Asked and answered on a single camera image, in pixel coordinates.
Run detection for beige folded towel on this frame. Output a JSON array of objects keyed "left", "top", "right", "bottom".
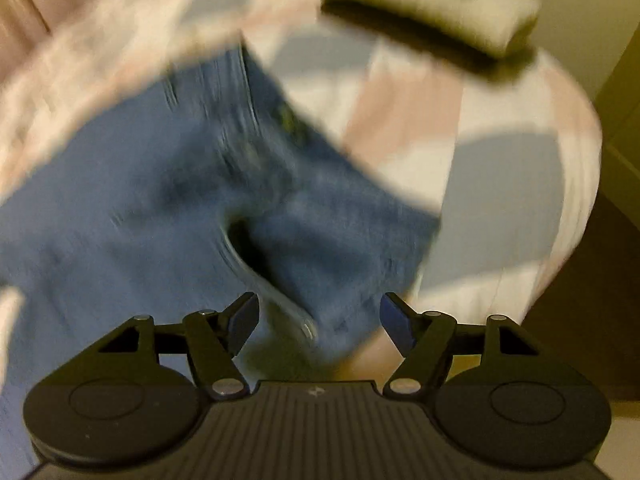
[{"left": 312, "top": 0, "right": 543, "bottom": 61}]

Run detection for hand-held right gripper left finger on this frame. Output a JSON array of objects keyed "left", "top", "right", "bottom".
[{"left": 95, "top": 292, "right": 261, "bottom": 401}]

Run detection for pink grey diamond quilt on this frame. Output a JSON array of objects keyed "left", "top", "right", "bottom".
[{"left": 0, "top": 0, "right": 603, "bottom": 480}]

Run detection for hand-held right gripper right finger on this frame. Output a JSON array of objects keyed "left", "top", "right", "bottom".
[{"left": 382, "top": 292, "right": 551, "bottom": 402}]

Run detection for blue jeans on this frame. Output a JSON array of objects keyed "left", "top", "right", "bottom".
[{"left": 0, "top": 42, "right": 443, "bottom": 376}]

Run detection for beige door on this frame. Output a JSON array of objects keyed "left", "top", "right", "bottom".
[{"left": 592, "top": 30, "right": 640, "bottom": 206}]

